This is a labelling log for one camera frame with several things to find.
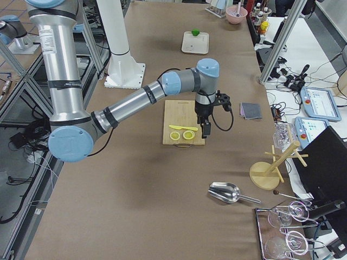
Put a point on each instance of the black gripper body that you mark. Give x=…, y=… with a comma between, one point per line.
x=203, y=110

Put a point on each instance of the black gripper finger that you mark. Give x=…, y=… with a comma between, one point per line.
x=206, y=129

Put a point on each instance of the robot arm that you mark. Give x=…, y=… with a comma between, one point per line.
x=74, y=130

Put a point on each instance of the pink bowl with ice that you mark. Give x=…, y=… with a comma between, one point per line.
x=236, y=15

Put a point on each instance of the yellow plastic knife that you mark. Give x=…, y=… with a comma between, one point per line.
x=183, y=127

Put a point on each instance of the bamboo cutting board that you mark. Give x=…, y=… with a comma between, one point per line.
x=181, y=113

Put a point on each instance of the single lemon slice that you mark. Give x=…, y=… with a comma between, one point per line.
x=175, y=136

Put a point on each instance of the pink purple cloth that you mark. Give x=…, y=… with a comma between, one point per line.
x=241, y=111

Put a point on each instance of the grey folded cloth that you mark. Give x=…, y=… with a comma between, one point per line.
x=251, y=110

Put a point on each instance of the metal scoop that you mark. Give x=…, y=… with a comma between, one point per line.
x=229, y=193

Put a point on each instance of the cream rabbit tray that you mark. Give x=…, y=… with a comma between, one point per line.
x=195, y=44

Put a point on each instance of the wooden mug tree stand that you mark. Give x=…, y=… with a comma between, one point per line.
x=267, y=175

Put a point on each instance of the green lime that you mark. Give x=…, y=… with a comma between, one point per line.
x=195, y=32

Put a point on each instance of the teach pendant near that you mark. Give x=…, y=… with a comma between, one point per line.
x=307, y=129

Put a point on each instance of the teach pendant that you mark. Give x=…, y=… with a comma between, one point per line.
x=319, y=103
x=307, y=129

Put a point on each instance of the teach pendant far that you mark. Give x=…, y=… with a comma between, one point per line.
x=319, y=103

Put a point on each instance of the black monitor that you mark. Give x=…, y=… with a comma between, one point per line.
x=324, y=177

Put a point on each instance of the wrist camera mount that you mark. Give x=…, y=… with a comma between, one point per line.
x=222, y=99

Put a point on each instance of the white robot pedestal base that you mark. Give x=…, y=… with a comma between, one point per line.
x=123, y=70

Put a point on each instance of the black wire glass rack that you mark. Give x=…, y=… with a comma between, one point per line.
x=281, y=234

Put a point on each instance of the aluminium frame post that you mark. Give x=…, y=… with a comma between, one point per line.
x=296, y=7

